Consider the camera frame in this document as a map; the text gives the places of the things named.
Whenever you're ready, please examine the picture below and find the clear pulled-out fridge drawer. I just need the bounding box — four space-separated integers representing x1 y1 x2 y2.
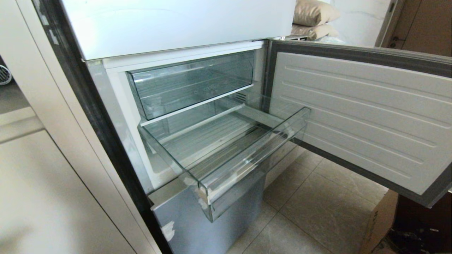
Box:
138 103 311 223

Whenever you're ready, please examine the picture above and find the clear closed fridge drawer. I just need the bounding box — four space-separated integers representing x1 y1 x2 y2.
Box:
126 50 255 121

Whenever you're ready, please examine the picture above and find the white upper fridge door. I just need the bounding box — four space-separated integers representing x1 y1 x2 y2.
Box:
61 0 297 61

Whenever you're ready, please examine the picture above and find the white fridge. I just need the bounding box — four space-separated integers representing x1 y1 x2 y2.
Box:
32 0 304 254

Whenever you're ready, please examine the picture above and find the open grey fridge door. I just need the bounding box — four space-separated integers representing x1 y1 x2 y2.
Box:
263 40 452 208

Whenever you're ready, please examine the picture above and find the beige pillow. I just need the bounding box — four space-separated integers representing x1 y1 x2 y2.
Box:
293 0 341 27
291 24 339 41

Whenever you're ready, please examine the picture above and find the brown cardboard box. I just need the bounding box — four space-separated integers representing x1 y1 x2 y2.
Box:
359 189 399 254

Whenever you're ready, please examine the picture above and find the beige cabinet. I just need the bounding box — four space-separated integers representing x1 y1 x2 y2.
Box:
0 0 162 254

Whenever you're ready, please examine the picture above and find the brown wooden door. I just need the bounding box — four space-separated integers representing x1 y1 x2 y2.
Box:
387 0 452 57

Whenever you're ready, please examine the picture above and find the white round fan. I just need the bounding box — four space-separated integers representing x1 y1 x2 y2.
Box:
0 65 12 86

